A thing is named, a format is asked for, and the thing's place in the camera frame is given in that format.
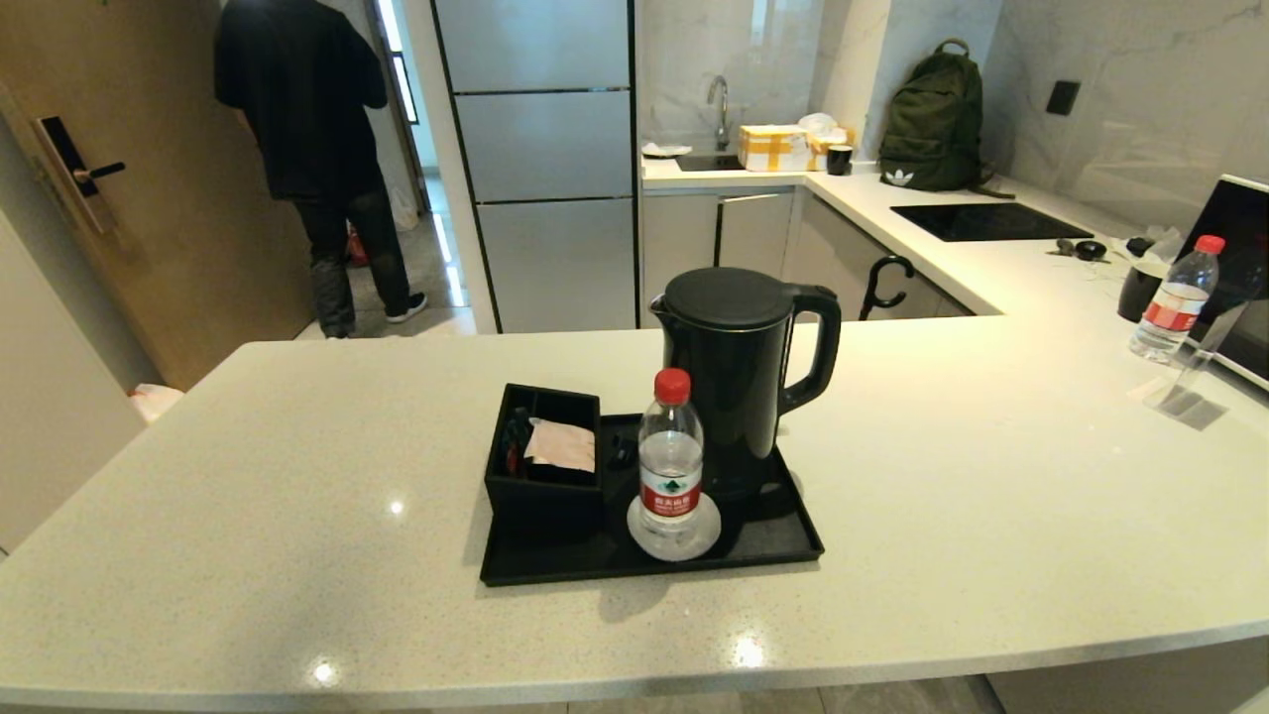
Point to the black electric kettle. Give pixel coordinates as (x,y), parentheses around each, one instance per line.
(734,397)

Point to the pink tea bag packet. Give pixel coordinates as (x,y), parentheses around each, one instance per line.
(560,444)

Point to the clear water bottle red cap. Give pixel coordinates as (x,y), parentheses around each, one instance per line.
(1175,307)
(671,466)

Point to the tall black cup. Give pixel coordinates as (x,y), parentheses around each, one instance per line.
(1138,293)

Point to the dark green sachet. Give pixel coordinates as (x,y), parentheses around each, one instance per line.
(520,431)

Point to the red sachet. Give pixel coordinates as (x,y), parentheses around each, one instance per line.
(515,460)

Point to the grey kitchen base cabinet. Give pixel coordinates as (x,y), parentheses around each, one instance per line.
(753,233)

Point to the black compartment organizer box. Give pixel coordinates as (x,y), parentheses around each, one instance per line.
(540,501)

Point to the white round saucer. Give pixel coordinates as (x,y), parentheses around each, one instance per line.
(708,533)

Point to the dark kitchen sink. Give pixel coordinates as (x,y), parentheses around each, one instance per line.
(709,162)

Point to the white dish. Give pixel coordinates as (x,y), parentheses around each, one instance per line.
(664,150)

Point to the black rectangular serving tray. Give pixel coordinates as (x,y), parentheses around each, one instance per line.
(763,535)

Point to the silver refrigerator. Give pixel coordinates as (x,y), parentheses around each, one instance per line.
(545,149)

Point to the white box with yellow tape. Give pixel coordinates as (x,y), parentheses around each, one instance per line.
(773,149)

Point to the chrome sink faucet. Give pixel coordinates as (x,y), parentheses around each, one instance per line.
(725,121)

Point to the white plastic bag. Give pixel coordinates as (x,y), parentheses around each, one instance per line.
(404,206)

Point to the small black mug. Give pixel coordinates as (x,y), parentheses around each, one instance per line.
(840,161)

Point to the white crumpled tissue bag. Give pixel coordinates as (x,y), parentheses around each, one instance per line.
(819,123)

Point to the red bag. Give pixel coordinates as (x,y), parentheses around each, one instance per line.
(357,248)

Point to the dark green backpack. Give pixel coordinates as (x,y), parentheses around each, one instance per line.
(932,119)

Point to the black induction cooktop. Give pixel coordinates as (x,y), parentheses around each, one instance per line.
(991,222)

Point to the person in black clothes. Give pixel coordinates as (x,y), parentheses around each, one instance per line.
(297,99)

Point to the brown wooden door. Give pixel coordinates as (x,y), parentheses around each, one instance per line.
(188,258)

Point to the black key bundle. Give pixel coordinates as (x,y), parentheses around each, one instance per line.
(1091,251)

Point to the crumpled clear plastic wrap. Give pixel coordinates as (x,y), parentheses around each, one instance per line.
(1168,246)

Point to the clear acrylic sign stand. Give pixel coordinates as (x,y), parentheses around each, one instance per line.
(1185,397)

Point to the black glass door microwave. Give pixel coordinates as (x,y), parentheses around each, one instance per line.
(1239,228)

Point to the black wall socket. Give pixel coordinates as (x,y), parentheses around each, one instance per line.
(1063,97)

